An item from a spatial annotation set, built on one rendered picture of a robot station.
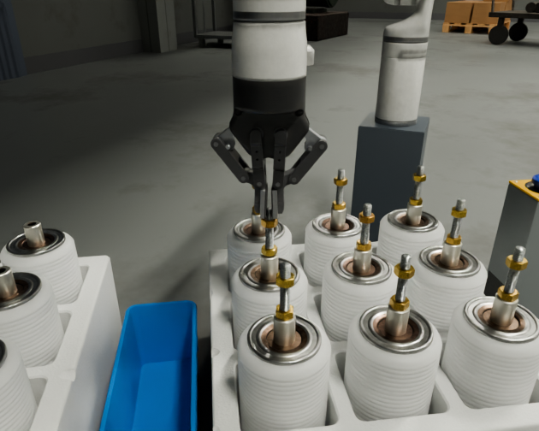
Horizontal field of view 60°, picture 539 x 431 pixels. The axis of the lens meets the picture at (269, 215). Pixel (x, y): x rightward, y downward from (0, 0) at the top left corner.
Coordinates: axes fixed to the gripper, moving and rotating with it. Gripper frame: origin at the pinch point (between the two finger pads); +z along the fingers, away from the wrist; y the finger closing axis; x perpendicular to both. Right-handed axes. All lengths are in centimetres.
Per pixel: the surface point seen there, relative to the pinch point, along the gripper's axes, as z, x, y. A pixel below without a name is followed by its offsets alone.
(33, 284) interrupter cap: 9.8, -4.6, -27.9
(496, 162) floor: 36, 117, 74
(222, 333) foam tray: 17.1, -3.3, -5.7
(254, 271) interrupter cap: 9.9, 0.2, -1.9
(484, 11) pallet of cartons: 9, 648, 240
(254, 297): 10.4, -4.4, -1.4
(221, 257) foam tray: 17.2, 14.9, -9.0
